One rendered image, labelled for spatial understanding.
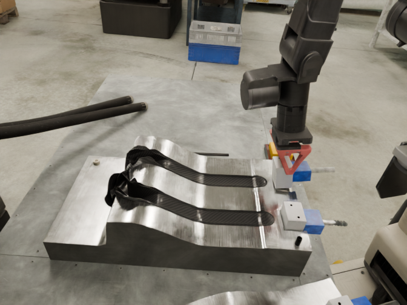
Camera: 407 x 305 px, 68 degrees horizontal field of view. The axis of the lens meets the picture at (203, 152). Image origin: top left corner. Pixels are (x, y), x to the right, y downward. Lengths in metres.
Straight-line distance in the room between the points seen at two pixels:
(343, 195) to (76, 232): 1.80
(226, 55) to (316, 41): 3.19
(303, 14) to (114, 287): 0.58
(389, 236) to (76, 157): 0.83
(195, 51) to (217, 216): 3.17
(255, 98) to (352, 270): 1.02
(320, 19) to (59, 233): 0.59
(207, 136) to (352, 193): 1.42
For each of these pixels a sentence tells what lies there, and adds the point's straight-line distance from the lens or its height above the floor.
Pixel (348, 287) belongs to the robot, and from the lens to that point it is 1.38.
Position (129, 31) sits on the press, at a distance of 4.53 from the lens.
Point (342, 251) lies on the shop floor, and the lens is 1.86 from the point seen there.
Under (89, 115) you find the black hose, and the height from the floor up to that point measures 0.88.
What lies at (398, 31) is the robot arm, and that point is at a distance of 0.68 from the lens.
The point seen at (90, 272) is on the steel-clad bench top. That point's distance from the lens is 0.67.
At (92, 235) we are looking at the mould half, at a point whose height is 0.86.
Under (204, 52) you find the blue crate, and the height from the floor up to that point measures 0.12.
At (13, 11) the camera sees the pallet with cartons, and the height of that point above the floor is 0.07.
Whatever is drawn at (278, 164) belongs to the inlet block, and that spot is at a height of 0.95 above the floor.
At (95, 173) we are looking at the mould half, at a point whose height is 0.86.
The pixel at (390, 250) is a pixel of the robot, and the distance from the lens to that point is 0.85.
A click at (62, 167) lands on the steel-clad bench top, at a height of 0.80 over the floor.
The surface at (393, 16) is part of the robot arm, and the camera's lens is 0.69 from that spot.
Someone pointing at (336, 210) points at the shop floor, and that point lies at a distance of 2.05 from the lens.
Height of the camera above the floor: 1.36
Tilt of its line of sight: 38 degrees down
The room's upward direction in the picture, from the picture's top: 5 degrees clockwise
